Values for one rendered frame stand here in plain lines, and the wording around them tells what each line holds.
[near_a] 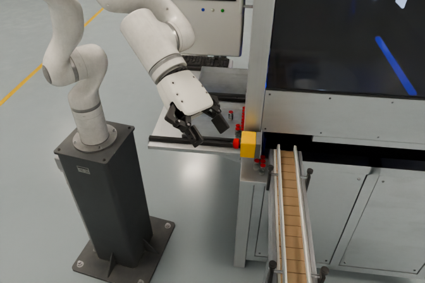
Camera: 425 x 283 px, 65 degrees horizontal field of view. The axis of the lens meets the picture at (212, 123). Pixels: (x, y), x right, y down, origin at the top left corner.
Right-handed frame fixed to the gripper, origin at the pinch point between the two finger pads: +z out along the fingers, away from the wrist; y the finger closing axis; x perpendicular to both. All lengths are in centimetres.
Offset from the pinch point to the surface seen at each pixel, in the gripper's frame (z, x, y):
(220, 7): -73, -46, -120
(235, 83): -26, -52, -95
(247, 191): 23, -55, -59
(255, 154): 10, -28, -44
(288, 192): 27, -23, -41
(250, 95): -8.0, -15.6, -45.5
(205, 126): -12, -53, -58
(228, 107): -14, -49, -74
